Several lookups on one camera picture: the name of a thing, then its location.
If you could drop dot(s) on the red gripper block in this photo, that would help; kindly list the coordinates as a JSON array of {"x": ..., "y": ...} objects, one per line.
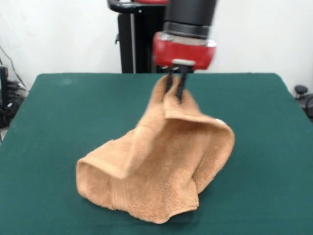
[{"x": 183, "y": 54}]

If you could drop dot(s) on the tan terry towel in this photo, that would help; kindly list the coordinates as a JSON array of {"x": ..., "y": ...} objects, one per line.
[{"x": 156, "y": 166}]

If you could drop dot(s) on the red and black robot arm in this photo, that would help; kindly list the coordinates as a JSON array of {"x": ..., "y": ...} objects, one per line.
[{"x": 190, "y": 14}]

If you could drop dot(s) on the black office chair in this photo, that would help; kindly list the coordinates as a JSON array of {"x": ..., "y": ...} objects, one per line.
[{"x": 304, "y": 98}]

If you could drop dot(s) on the dark green table cloth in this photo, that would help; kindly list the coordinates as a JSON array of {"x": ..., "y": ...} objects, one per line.
[{"x": 49, "y": 137}]

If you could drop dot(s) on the black electronics box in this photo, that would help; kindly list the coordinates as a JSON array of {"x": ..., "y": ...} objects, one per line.
[{"x": 7, "y": 102}]

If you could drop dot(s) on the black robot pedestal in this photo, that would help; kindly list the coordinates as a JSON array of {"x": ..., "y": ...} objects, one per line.
[{"x": 127, "y": 49}]

